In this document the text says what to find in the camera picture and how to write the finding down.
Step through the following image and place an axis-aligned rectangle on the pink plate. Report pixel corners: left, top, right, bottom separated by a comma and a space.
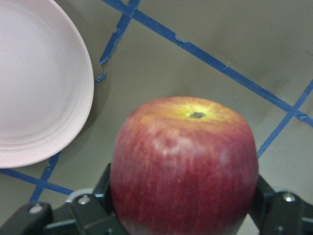
0, 0, 94, 168

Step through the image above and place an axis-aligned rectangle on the black left gripper left finger nearer centre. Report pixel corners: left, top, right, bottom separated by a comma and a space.
0, 165, 127, 235

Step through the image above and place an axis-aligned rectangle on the black left gripper right finger nearer cooker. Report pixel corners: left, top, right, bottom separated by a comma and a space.
248, 176, 313, 235

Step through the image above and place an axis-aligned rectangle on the red apple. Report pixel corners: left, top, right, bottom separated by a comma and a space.
110, 97, 258, 235

